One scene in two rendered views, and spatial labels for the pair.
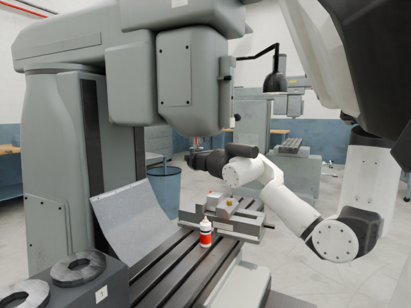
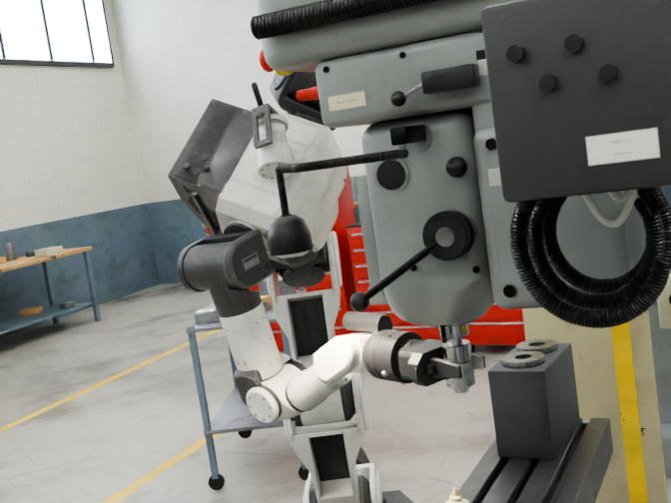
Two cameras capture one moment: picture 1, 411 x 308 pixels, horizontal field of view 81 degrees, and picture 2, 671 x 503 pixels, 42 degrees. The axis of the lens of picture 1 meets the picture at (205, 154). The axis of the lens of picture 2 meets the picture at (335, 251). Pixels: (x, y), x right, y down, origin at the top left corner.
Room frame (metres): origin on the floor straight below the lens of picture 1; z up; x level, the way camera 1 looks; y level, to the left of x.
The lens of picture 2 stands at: (2.16, -0.18, 1.60)
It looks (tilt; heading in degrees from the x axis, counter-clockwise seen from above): 7 degrees down; 178
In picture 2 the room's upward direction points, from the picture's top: 8 degrees counter-clockwise
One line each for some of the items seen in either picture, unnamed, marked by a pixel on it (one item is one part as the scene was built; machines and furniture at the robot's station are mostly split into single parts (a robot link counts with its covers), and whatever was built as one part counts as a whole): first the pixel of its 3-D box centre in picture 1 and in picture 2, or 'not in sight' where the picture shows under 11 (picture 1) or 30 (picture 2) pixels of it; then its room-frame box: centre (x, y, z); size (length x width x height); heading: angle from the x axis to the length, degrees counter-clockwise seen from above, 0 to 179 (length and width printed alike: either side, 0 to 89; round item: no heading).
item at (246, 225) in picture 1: (221, 214); not in sight; (0.93, -0.07, 0.97); 0.35 x 0.15 x 0.11; 65
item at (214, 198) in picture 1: (214, 201); not in sight; (0.94, -0.04, 1.02); 0.06 x 0.05 x 0.06; 155
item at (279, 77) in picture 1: (275, 82); (289, 233); (0.73, -0.21, 1.47); 0.07 x 0.07 x 0.06
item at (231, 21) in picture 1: (184, 19); (447, 78); (0.83, 0.07, 1.68); 0.34 x 0.24 x 0.10; 62
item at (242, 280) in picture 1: (197, 276); not in sight; (0.81, 0.03, 0.77); 0.50 x 0.35 x 0.12; 62
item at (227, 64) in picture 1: (227, 93); (376, 239); (0.76, -0.07, 1.44); 0.04 x 0.04 x 0.21; 62
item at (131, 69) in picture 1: (150, 88); (564, 205); (0.90, 0.20, 1.47); 0.24 x 0.19 x 0.26; 152
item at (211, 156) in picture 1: (213, 162); (417, 359); (0.74, -0.03, 1.23); 0.13 x 0.12 x 0.10; 128
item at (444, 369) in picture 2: not in sight; (444, 369); (0.83, 0.01, 1.23); 0.06 x 0.02 x 0.03; 38
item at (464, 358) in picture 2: not in sight; (458, 366); (0.81, 0.03, 1.23); 0.05 x 0.05 x 0.06
